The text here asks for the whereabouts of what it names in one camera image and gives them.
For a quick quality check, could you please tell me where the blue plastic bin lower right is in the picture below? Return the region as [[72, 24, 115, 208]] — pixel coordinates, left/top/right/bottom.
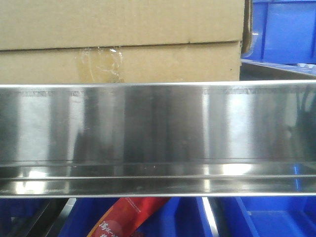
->
[[220, 197, 316, 237]]

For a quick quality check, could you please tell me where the stainless steel shelf rail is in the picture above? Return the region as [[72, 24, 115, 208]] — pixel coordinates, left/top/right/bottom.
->
[[0, 80, 316, 198]]

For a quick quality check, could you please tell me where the blue plastic bin upper right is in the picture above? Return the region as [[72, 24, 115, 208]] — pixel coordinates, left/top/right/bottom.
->
[[242, 0, 316, 64]]

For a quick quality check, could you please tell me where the brown cardboard carton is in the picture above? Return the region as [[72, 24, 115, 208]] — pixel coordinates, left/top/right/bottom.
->
[[0, 0, 252, 84]]

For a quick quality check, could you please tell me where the blue plastic bin lower left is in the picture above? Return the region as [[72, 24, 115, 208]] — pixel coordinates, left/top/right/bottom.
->
[[0, 198, 50, 237]]

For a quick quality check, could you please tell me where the shelf roller track bed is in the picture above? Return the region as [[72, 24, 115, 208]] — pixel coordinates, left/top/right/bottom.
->
[[240, 59, 316, 81]]

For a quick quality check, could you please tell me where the red snack package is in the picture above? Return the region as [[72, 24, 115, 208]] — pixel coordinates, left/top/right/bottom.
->
[[87, 197, 170, 237]]

